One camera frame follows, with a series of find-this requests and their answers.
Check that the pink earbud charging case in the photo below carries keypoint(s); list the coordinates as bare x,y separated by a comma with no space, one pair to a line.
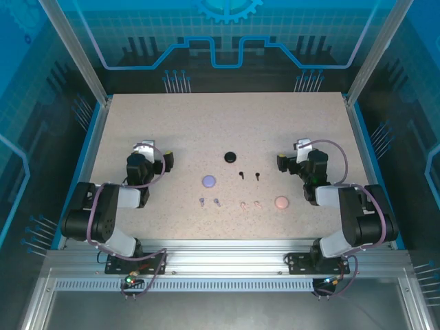
282,203

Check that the purple earbud charging case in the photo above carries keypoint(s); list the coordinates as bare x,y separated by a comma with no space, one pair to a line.
209,181

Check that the black earbud charging case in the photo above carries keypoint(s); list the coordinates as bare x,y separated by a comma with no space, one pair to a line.
230,157

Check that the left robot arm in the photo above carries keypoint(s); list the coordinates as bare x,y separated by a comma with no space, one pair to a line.
103,213

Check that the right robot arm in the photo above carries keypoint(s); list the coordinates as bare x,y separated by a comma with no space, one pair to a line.
350,216

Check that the small connector with lights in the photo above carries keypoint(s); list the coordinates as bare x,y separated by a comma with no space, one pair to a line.
130,280
331,282

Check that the steel sheet panel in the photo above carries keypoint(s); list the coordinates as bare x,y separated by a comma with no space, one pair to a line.
223,313

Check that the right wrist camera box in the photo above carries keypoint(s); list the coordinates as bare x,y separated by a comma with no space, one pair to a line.
303,154

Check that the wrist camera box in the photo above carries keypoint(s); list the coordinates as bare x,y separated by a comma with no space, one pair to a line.
148,151
303,154

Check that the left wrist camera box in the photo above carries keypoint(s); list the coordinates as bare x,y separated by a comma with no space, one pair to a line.
148,151

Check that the blue edged aluminium side rail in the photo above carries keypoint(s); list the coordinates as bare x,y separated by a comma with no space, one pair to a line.
361,144
93,144

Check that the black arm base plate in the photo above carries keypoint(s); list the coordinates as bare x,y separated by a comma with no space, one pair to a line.
154,263
297,263

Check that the aluminium mounting rail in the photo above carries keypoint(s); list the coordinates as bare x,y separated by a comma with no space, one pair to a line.
223,258

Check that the aluminium frame post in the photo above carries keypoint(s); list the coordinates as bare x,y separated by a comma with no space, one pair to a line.
79,58
374,58

